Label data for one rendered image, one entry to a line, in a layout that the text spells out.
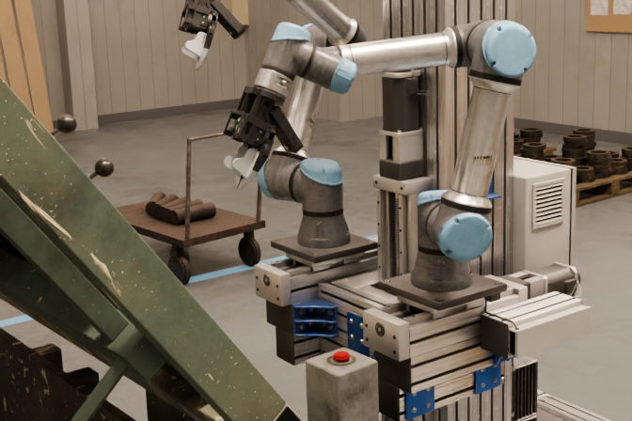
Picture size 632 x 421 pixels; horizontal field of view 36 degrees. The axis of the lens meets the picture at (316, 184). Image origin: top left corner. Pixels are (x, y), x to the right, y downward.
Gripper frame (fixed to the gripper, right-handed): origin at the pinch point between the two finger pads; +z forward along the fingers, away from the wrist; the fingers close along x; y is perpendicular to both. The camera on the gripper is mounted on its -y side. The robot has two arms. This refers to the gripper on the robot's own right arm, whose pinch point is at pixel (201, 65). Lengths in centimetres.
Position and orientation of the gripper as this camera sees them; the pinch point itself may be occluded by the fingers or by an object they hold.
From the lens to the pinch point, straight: 249.5
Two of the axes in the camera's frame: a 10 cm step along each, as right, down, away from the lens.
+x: 3.6, -1.6, -9.2
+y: -9.2, -2.4, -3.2
